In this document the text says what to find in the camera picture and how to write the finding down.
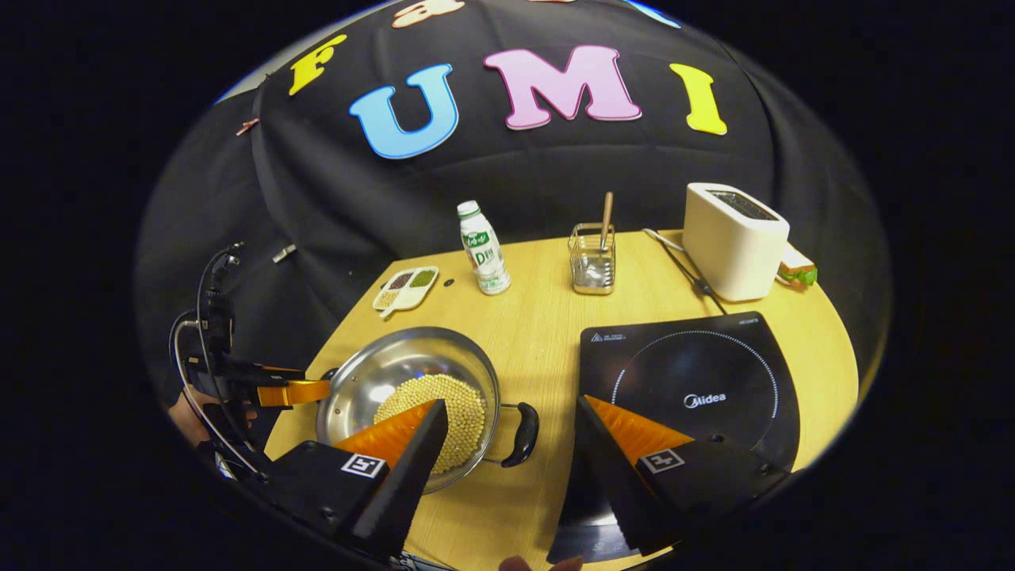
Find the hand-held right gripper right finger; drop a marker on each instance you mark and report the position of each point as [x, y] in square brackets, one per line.
[610, 476]

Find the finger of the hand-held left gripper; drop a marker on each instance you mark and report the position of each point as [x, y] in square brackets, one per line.
[297, 392]

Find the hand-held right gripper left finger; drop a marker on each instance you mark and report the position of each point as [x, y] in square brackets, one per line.
[404, 484]

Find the stainless steel pot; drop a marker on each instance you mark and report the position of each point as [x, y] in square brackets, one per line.
[381, 373]

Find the pile of soybeans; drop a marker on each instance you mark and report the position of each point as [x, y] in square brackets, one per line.
[448, 396]

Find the black induction cooktop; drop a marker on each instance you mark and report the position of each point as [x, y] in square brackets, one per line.
[690, 373]

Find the silver clip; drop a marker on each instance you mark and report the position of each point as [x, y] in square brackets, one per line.
[283, 253]

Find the white divided seasoning tray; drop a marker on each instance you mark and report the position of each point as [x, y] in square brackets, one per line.
[406, 287]

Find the white plastic bottle green label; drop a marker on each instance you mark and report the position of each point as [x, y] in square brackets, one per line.
[484, 250]

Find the red clip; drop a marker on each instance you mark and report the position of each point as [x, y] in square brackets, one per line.
[247, 125]

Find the wooden stick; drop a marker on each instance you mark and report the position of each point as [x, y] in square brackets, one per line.
[607, 218]

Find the white toaster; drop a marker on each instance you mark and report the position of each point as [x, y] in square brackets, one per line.
[733, 246]

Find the sandwich with lettuce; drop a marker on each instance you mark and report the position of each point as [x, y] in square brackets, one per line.
[797, 270]

